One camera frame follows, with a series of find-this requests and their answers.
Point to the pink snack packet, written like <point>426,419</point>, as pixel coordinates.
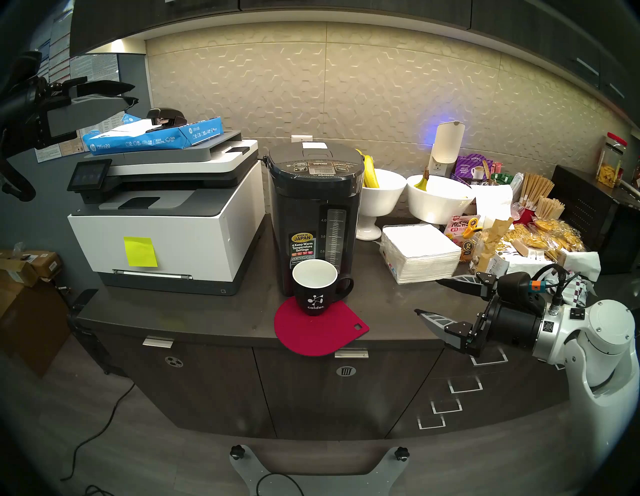
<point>456,227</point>

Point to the white checkered cloth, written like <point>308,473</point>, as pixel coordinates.
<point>582,265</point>

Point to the black stapler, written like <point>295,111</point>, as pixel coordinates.
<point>167,117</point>

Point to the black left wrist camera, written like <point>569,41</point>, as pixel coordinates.
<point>27,65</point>

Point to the clear jar with red lid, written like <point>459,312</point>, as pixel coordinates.
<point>611,165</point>

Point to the dark wooden side cabinet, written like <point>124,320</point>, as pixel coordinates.
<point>580,210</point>

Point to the short wooden stir stick bundle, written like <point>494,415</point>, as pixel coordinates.
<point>549,207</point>

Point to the black electric water dispenser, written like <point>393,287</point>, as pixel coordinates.
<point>310,210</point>

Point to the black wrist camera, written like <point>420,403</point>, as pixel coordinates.
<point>515,290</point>
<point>27,65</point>

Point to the large cardboard box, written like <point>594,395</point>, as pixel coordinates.
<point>35,325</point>

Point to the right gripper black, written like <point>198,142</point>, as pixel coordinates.
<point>515,327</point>

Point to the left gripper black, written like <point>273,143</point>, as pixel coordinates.
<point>25,115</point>

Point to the brown paper bag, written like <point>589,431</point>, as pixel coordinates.
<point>492,240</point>

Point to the banana with brown stem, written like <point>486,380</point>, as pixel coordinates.
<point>422,184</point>

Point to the white napkin stack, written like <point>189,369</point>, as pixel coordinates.
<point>420,250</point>

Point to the yellow plastic clip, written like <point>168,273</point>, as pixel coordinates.
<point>472,227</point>

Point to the red silicone mat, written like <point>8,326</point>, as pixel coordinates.
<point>320,335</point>

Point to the black packet with round logo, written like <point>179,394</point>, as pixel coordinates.
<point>467,251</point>

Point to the yellow cookie packet pile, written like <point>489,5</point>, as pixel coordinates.
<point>545,237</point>

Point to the tall wooden stir stick bundle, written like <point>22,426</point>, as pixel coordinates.
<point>535,190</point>

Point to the blue printer paper ream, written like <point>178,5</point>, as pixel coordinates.
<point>150,142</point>

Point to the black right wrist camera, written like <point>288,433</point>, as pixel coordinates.
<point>515,290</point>

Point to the printed wall poster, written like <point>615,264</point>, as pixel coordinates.
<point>100,67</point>

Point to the dark overhead cabinet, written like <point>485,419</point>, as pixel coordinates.
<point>350,10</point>

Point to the dark brown counter cabinet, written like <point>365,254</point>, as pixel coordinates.
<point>210,385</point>

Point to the green tea packet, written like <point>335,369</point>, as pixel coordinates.
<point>502,178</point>

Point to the large white bowl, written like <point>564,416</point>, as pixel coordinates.
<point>440,205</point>

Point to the white and grey printer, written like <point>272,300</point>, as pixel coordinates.
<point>200,235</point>

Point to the yellow sticky note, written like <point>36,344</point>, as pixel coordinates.
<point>140,251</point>

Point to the black mug with white logo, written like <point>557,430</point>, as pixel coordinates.
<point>312,300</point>

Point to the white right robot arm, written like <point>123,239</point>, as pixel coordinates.
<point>605,330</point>

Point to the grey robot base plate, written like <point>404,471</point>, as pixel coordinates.
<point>325,486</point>

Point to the black floor stand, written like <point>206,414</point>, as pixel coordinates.
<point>80,312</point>

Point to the white pedestal bowl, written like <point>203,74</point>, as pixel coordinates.
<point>382,197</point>

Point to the yellow banana bunch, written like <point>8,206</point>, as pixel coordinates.
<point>370,172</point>

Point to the small labelled cardboard box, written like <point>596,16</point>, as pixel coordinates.
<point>42,265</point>

